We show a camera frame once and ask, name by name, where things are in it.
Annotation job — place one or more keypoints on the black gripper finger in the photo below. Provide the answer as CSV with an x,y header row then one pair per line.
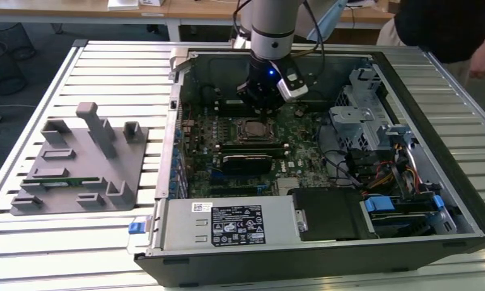
x,y
276,103
251,97

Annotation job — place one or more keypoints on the silver square CPU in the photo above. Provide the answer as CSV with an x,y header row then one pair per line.
x,y
254,128

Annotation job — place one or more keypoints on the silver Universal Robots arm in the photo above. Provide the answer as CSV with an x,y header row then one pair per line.
x,y
272,33

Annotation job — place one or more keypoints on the CPU socket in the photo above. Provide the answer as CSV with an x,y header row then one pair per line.
x,y
255,139

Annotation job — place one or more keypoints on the RAM slot white clips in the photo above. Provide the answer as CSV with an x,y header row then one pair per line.
x,y
251,153
251,147
227,108
227,103

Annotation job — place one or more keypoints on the green motherboard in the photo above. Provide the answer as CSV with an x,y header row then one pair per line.
x,y
307,145

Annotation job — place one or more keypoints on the silver metal drive cage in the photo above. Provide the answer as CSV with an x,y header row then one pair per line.
x,y
348,119

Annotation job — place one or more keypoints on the black graphics card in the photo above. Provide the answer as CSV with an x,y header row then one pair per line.
x,y
247,166

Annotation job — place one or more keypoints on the silver chipset heatsink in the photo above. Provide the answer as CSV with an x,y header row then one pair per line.
x,y
290,186

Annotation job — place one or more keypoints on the black expansion slot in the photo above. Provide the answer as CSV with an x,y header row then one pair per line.
x,y
235,191

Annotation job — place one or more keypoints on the white box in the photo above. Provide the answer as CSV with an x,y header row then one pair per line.
x,y
151,2

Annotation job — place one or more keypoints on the white book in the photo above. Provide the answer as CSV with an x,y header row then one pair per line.
x,y
123,4

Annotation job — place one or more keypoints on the blue disk carrier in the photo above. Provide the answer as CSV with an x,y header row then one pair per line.
x,y
379,204

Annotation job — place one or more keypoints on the grey plastic parts rack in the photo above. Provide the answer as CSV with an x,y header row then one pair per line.
x,y
84,157

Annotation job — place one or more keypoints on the silver power supply unit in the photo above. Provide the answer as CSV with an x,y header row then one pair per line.
x,y
178,224

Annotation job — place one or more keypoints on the person in black shirt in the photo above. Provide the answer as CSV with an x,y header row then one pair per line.
x,y
440,27

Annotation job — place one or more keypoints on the wooden desk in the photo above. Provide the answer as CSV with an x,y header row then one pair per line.
x,y
84,13

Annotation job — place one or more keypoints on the green RAM stick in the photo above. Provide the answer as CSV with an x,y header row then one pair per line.
x,y
78,181

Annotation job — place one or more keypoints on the blue case latch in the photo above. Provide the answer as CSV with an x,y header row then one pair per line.
x,y
136,228

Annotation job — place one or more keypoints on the open black PC case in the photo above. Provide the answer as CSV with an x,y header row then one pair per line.
x,y
267,269

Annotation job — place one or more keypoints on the silver disk bay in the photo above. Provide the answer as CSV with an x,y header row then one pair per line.
x,y
447,225

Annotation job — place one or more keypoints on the black mesh waste bin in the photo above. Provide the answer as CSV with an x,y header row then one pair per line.
x,y
4,75
20,39

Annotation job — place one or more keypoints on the silver wrist camera black face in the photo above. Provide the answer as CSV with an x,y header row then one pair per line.
x,y
294,86

